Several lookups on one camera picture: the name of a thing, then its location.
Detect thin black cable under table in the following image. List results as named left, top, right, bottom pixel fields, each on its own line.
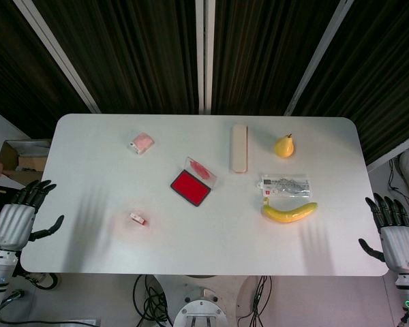
left=251, top=275, right=274, bottom=316

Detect upright white frame post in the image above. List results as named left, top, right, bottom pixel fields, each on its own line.
left=194, top=0, right=217, bottom=115

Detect dark pleated curtain panel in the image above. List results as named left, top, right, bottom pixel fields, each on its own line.
left=290, top=0, right=409, bottom=165
left=0, top=0, right=93, bottom=140
left=210, top=0, right=339, bottom=116
left=30, top=0, right=200, bottom=114

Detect yellow pear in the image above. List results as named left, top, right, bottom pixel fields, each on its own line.
left=272, top=133, right=296, bottom=159

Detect brown cardboard box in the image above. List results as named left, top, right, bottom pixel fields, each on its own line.
left=0, top=138, right=52, bottom=190

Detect clear plastic packet with label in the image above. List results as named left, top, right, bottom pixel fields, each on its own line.
left=257, top=172, right=312, bottom=198

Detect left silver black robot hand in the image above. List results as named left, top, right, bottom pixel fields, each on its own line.
left=0, top=179, right=65, bottom=253

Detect round silver robot base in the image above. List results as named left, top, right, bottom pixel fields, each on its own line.
left=172, top=285, right=228, bottom=327

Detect black cable bundle under table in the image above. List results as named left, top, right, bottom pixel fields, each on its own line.
left=132, top=274, right=174, bottom=327

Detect small pink white box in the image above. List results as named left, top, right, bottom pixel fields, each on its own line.
left=127, top=133, right=155, bottom=155

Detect small pink red object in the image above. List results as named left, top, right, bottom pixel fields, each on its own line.
left=129, top=211, right=148, bottom=227

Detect red ink pad clear lid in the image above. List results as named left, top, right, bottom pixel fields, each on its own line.
left=170, top=156, right=219, bottom=208

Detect slanted white frame post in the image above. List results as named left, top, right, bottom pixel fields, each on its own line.
left=282, top=0, right=358, bottom=117
left=12, top=0, right=102, bottom=114

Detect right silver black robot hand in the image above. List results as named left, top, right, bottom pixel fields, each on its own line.
left=358, top=193, right=409, bottom=273

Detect yellow banana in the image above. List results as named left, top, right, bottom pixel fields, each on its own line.
left=260, top=197, right=319, bottom=225

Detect short white frame post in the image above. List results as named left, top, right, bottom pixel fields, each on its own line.
left=365, top=135, right=409, bottom=172

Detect black floor cable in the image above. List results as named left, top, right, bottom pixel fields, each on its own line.
left=387, top=158, right=409, bottom=192

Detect long beige plastic case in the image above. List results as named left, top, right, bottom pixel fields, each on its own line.
left=228, top=124, right=250, bottom=174

